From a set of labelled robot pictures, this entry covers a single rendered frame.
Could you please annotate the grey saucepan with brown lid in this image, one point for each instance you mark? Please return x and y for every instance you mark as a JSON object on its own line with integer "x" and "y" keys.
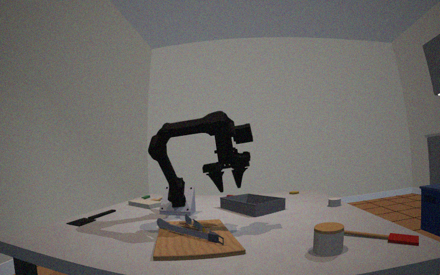
{"x": 328, "y": 239}

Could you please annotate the grey short cylinder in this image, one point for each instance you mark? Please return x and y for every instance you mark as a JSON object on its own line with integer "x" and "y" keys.
{"x": 334, "y": 202}

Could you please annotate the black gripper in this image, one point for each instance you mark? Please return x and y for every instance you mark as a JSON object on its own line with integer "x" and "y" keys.
{"x": 214, "y": 169}

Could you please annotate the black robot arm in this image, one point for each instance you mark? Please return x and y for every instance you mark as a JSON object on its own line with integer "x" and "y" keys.
{"x": 215, "y": 123}

